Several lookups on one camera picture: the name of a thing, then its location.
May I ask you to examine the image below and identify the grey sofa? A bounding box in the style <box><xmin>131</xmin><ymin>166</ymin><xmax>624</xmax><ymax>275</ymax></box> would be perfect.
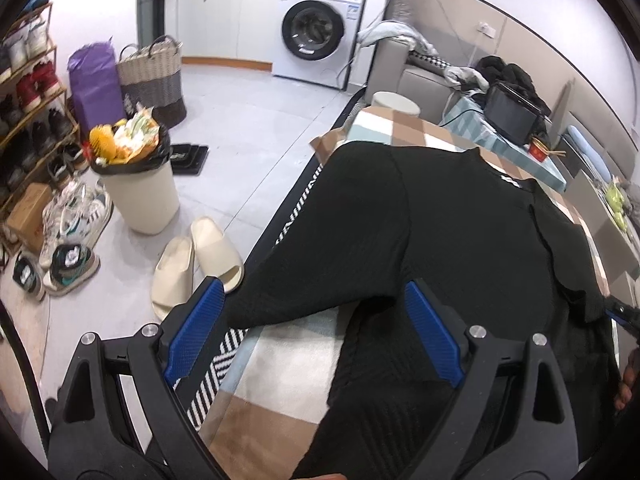
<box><xmin>364</xmin><ymin>38</ymin><xmax>460</xmax><ymax>124</ymax></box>

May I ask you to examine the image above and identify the black monitor box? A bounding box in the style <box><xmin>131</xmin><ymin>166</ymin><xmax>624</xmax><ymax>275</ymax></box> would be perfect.
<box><xmin>484</xmin><ymin>81</ymin><xmax>542</xmax><ymax>146</ymax></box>

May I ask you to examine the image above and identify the red snack cup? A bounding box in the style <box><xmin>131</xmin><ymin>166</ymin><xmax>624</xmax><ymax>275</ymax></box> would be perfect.
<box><xmin>528</xmin><ymin>136</ymin><xmax>566</xmax><ymax>162</ymax></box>

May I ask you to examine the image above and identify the right hand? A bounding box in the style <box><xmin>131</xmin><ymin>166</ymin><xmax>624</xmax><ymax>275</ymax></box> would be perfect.
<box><xmin>614</xmin><ymin>353</ymin><xmax>639</xmax><ymax>412</ymax></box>

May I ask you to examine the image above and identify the green plush toy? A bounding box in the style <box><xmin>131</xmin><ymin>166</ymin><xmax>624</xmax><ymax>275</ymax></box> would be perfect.
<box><xmin>604</xmin><ymin>181</ymin><xmax>627</xmax><ymax>232</ymax></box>

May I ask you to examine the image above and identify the checkered bed cover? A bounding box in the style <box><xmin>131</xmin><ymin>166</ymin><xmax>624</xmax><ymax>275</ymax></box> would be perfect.
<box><xmin>191</xmin><ymin>108</ymin><xmax>606</xmax><ymax>479</ymax></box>

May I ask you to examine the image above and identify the pile of black clothes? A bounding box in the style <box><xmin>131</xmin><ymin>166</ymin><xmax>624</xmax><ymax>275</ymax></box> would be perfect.
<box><xmin>474</xmin><ymin>55</ymin><xmax>551</xmax><ymax>117</ymax></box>

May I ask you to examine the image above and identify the white cabinet counter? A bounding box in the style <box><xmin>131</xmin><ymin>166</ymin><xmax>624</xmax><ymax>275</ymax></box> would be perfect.
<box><xmin>176</xmin><ymin>0</ymin><xmax>281</xmax><ymax>70</ymax></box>

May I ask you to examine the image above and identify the cream trash bin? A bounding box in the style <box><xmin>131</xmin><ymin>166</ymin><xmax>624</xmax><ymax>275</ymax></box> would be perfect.
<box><xmin>90</xmin><ymin>125</ymin><xmax>180</xmax><ymax>235</ymax></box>

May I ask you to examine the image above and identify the right cream slipper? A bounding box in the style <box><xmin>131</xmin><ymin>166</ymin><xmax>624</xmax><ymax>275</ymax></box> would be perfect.
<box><xmin>190</xmin><ymin>217</ymin><xmax>244</xmax><ymax>292</ymax></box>

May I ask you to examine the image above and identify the black knit garment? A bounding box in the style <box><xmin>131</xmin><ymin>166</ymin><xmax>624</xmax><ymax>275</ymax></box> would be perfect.
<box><xmin>228</xmin><ymin>142</ymin><xmax>620</xmax><ymax>479</ymax></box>

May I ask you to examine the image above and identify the white round stool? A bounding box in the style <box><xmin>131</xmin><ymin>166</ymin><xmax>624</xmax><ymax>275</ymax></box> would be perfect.
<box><xmin>371</xmin><ymin>91</ymin><xmax>421</xmax><ymax>117</ymax></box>

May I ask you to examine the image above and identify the woven laundry basket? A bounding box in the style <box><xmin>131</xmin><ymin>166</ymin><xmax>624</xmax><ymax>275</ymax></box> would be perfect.
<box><xmin>116</xmin><ymin>35</ymin><xmax>186</xmax><ymax>129</ymax></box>

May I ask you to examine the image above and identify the cardboard box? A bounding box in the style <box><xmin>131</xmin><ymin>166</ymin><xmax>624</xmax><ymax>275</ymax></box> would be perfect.
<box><xmin>6</xmin><ymin>182</ymin><xmax>53</xmax><ymax>254</ymax></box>

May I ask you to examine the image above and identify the purple bag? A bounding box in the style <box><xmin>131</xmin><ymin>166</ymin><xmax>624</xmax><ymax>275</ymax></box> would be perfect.
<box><xmin>67</xmin><ymin>41</ymin><xmax>126</xmax><ymax>136</ymax></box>

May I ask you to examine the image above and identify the cream slipper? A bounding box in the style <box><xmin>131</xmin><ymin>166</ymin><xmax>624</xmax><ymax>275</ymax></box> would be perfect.
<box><xmin>190</xmin><ymin>217</ymin><xmax>244</xmax><ymax>292</ymax></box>
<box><xmin>151</xmin><ymin>236</ymin><xmax>194</xmax><ymax>321</ymax></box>

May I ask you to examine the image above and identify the left cream slipper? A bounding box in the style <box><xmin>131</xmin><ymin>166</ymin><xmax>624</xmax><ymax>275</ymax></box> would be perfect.
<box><xmin>151</xmin><ymin>236</ymin><xmax>194</xmax><ymax>321</ymax></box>

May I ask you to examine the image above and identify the teal checkered side table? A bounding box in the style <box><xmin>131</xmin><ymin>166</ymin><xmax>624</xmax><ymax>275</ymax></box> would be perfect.
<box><xmin>439</xmin><ymin>96</ymin><xmax>567</xmax><ymax>193</ymax></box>

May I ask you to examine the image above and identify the wooden shoe rack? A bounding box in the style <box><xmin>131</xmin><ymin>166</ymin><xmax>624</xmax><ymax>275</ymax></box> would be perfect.
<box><xmin>1</xmin><ymin>0</ymin><xmax>80</xmax><ymax>255</ymax></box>

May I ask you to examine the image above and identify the black white sneaker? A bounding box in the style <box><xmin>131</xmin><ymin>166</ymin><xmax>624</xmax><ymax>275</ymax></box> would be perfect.
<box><xmin>12</xmin><ymin>252</ymin><xmax>46</xmax><ymax>302</ymax></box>

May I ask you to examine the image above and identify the white washing machine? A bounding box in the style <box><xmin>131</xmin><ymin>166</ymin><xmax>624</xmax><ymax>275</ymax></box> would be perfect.
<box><xmin>272</xmin><ymin>0</ymin><xmax>366</xmax><ymax>90</ymax></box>

